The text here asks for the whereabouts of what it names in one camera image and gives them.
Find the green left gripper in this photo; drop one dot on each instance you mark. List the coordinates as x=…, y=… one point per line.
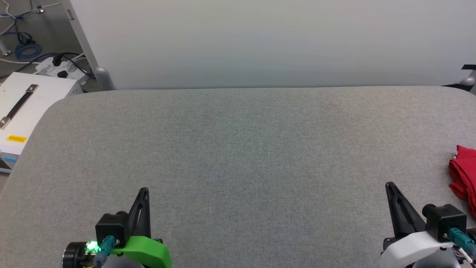
x=150, y=251

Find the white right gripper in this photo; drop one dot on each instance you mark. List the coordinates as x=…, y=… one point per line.
x=405, y=251

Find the red and white garment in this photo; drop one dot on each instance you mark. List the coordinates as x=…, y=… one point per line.
x=465, y=175

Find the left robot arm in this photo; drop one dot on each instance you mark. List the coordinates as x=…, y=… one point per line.
x=74, y=257

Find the yellow warning label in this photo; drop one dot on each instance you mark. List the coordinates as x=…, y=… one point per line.
x=17, y=139

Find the white equipment case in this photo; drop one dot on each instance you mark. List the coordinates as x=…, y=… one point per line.
x=41, y=108

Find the white power strip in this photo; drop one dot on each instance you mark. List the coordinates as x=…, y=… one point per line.
x=50, y=67

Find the white partition board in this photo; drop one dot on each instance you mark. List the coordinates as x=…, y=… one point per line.
x=260, y=41

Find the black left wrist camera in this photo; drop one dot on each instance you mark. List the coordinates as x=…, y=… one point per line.
x=111, y=227

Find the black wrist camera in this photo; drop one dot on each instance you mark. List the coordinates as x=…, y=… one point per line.
x=444, y=219
x=111, y=227

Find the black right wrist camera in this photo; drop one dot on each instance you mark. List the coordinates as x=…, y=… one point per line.
x=444, y=219

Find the grey partition post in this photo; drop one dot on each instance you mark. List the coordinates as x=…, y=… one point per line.
x=93, y=59
x=469, y=80

